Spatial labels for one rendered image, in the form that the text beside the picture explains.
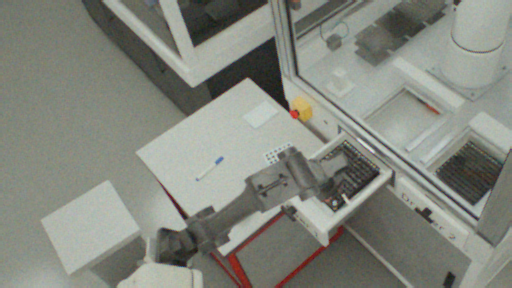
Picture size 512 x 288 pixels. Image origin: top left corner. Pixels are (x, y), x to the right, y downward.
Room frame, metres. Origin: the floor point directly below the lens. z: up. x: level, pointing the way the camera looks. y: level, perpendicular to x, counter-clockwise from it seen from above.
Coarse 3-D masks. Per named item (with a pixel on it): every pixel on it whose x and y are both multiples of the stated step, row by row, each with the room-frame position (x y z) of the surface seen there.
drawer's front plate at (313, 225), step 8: (288, 200) 0.81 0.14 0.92; (296, 200) 0.80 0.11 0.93; (296, 208) 0.78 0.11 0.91; (304, 208) 0.77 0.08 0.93; (296, 216) 0.79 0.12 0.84; (304, 216) 0.75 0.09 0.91; (312, 216) 0.74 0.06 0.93; (312, 224) 0.72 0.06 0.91; (320, 224) 0.71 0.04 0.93; (312, 232) 0.72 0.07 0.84; (320, 232) 0.69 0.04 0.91; (320, 240) 0.69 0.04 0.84; (328, 240) 0.68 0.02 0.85
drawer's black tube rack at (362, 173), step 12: (324, 156) 0.99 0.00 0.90; (348, 156) 0.98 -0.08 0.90; (360, 156) 0.97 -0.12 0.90; (360, 168) 0.93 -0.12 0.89; (372, 168) 0.92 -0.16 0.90; (348, 180) 0.88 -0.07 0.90; (360, 180) 0.87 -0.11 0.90; (372, 180) 0.89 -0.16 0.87; (336, 192) 0.85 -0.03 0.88; (348, 192) 0.83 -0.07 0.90
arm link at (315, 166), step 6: (282, 150) 0.56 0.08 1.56; (288, 150) 0.56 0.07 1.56; (294, 150) 0.56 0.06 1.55; (282, 156) 0.55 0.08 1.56; (312, 162) 0.64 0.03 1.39; (318, 162) 0.74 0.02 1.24; (312, 168) 0.56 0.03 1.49; (318, 168) 0.66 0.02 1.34; (318, 174) 0.61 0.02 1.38; (324, 174) 0.72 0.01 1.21; (318, 180) 0.63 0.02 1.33; (324, 180) 0.67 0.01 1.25; (306, 192) 0.48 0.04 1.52; (312, 192) 0.48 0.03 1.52; (318, 192) 0.49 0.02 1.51; (300, 198) 0.48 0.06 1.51; (306, 198) 0.48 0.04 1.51
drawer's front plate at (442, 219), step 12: (396, 192) 0.84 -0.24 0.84; (408, 192) 0.81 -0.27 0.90; (420, 192) 0.79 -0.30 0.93; (408, 204) 0.80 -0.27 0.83; (420, 204) 0.76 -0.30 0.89; (432, 204) 0.74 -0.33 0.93; (420, 216) 0.75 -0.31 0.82; (432, 216) 0.72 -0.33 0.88; (444, 216) 0.69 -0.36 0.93; (444, 228) 0.68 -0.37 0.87; (456, 228) 0.65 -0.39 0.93; (456, 240) 0.64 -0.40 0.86
